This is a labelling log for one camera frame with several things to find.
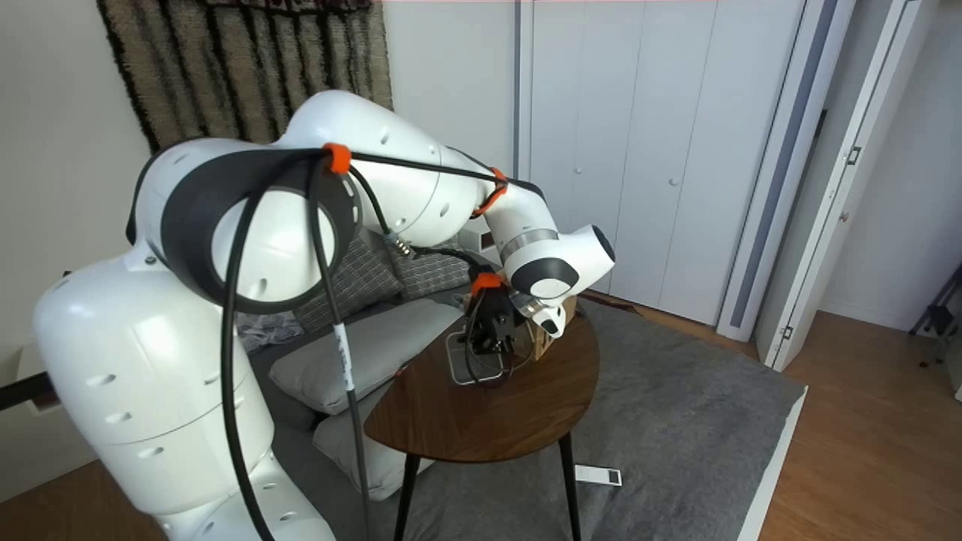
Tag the dark wood side table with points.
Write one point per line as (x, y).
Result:
(500, 410)

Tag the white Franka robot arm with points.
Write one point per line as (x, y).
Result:
(101, 381)

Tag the white trim with grey stripe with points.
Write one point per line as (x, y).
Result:
(782, 169)

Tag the grey long pillow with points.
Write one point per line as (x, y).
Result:
(392, 341)

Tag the brown patterned curtain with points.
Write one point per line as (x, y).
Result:
(230, 62)

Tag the black mounting bar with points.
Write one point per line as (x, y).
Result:
(29, 391)

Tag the white wardrobe with doors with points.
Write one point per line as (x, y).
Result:
(641, 152)

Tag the grey plaid pillow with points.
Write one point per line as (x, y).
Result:
(363, 274)
(268, 329)

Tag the white room door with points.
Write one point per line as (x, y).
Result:
(851, 160)

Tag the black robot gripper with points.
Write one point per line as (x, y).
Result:
(495, 313)

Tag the white remote control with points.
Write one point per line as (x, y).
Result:
(599, 477)

